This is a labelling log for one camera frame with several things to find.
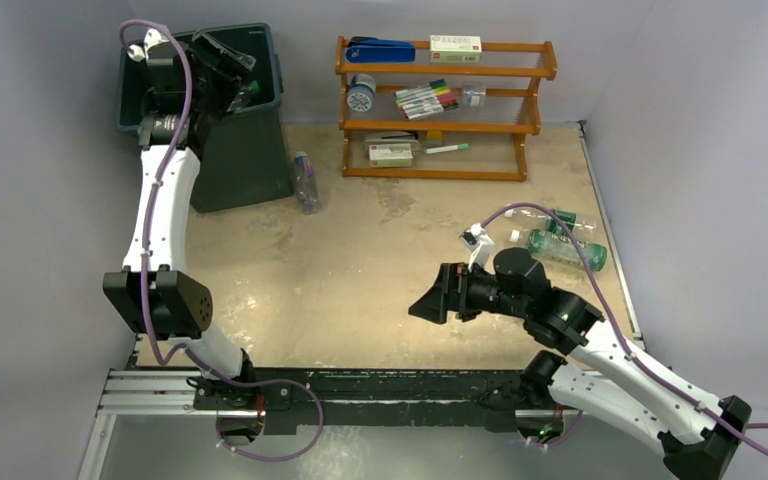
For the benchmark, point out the green capped white marker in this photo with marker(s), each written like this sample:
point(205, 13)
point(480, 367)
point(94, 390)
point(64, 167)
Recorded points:
point(445, 149)

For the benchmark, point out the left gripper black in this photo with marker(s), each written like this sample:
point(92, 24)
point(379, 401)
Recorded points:
point(227, 81)

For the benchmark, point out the pack of coloured markers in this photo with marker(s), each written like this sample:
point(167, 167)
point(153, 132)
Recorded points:
point(425, 100)

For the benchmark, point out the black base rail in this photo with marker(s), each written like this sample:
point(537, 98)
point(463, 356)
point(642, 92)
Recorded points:
point(279, 400)

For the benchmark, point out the dark green plastic bin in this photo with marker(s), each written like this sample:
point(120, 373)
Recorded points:
point(245, 161)

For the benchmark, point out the orange wooden shelf rack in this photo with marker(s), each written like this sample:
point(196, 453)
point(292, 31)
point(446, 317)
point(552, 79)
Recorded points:
point(528, 121)

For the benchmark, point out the small clear jar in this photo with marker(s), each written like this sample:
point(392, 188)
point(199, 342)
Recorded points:
point(474, 95)

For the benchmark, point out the round tape roll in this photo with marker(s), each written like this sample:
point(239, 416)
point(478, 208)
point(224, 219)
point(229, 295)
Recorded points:
point(361, 93)

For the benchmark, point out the white green small box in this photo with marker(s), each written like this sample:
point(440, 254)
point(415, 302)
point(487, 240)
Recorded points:
point(455, 49)

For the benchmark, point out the small clear bottle purple label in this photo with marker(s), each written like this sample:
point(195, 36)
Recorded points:
point(305, 184)

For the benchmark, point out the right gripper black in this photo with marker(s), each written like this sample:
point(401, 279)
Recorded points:
point(460, 291)

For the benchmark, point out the white red box lower shelf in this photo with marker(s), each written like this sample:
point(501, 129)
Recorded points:
point(391, 155)

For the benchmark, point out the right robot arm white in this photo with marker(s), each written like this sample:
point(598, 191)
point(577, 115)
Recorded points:
point(588, 366)

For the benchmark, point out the blue stapler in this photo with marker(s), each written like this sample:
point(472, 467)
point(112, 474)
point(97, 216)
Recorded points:
point(361, 49)

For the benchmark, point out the green label bottle white cap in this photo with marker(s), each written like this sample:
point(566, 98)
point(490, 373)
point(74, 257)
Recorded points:
point(583, 226)

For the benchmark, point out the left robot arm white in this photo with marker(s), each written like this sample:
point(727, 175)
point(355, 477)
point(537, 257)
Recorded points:
point(151, 290)

